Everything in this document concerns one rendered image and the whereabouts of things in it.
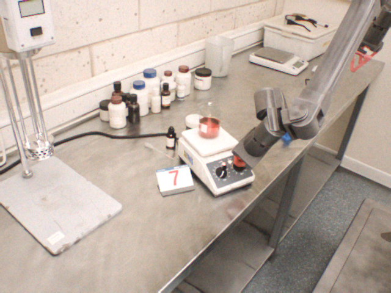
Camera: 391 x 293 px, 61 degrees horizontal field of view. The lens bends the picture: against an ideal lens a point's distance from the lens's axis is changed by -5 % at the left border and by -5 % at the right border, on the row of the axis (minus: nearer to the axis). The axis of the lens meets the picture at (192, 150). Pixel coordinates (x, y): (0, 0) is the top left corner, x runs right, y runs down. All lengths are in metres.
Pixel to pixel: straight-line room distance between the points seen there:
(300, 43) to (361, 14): 1.03
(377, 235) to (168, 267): 1.00
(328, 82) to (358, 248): 0.82
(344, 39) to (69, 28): 0.78
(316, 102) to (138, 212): 0.47
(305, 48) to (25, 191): 1.47
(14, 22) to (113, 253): 0.48
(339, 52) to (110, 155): 0.66
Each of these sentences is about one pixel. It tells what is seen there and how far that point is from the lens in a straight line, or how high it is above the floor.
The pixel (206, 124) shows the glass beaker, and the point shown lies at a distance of 0.92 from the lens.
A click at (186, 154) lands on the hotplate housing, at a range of 0.96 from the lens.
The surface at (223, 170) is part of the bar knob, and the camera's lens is 0.89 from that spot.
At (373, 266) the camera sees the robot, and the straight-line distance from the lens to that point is 1.43.
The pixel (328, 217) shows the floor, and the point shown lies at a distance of 2.09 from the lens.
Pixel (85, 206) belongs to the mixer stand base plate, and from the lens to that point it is 0.87.
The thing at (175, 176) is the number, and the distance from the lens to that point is 0.92.
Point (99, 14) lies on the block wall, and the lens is 1.21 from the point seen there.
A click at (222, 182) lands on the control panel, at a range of 0.90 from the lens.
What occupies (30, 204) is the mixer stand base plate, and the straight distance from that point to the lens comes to 0.91.
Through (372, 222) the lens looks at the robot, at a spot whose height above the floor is 0.37.
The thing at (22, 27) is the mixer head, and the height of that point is 1.19.
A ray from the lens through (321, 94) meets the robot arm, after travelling 0.77.
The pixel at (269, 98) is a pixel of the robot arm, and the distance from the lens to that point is 0.80.
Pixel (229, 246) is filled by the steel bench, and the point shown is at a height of 0.08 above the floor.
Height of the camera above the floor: 1.36
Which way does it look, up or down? 35 degrees down
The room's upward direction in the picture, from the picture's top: 4 degrees clockwise
